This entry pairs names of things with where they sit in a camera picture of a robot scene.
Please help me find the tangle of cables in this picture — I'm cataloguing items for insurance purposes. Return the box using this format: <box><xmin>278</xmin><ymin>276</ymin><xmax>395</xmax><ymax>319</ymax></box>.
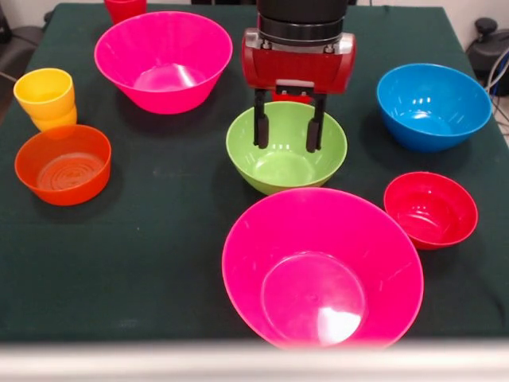
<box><xmin>483</xmin><ymin>47</ymin><xmax>509</xmax><ymax>136</ymax></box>

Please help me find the red cup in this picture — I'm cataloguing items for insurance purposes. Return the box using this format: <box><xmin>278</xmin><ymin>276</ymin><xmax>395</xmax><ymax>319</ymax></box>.
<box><xmin>272</xmin><ymin>91</ymin><xmax>317</xmax><ymax>105</ymax></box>

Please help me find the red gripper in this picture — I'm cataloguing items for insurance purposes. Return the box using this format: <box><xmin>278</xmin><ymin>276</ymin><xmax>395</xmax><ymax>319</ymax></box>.
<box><xmin>241</xmin><ymin>37</ymin><xmax>358</xmax><ymax>154</ymax></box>

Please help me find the orange bowl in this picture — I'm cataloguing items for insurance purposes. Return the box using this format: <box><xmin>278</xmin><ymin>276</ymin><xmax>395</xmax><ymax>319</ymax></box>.
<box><xmin>14</xmin><ymin>123</ymin><xmax>113</xmax><ymax>207</ymax></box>

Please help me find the blue bowl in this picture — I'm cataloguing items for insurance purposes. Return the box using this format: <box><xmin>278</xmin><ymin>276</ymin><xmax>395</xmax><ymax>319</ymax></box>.
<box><xmin>376</xmin><ymin>63</ymin><xmax>493</xmax><ymax>154</ymax></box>

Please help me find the large pink bowl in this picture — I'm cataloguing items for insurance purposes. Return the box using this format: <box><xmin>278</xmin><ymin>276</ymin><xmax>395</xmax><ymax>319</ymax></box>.
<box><xmin>221</xmin><ymin>186</ymin><xmax>425</xmax><ymax>351</ymax></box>
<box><xmin>93</xmin><ymin>10</ymin><xmax>235</xmax><ymax>115</ymax></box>

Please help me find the crimson cup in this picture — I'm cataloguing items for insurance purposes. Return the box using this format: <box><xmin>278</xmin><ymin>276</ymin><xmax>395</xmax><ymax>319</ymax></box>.
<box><xmin>103</xmin><ymin>0</ymin><xmax>148</xmax><ymax>25</ymax></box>

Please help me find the green bowl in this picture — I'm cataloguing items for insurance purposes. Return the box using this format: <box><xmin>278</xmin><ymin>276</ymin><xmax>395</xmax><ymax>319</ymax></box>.
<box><xmin>225</xmin><ymin>100</ymin><xmax>348</xmax><ymax>196</ymax></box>

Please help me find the small crimson bowl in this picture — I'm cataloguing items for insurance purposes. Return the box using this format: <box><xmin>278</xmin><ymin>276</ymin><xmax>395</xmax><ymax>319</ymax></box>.
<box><xmin>383</xmin><ymin>171</ymin><xmax>480</xmax><ymax>251</ymax></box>

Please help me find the yellow cup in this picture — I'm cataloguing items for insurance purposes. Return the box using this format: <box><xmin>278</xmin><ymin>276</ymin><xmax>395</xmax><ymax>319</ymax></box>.
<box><xmin>13</xmin><ymin>68</ymin><xmax>79</xmax><ymax>133</ymax></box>

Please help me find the dark green table cloth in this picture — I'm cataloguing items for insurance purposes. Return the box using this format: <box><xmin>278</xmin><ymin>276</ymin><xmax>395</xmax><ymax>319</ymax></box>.
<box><xmin>0</xmin><ymin>4</ymin><xmax>509</xmax><ymax>343</ymax></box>

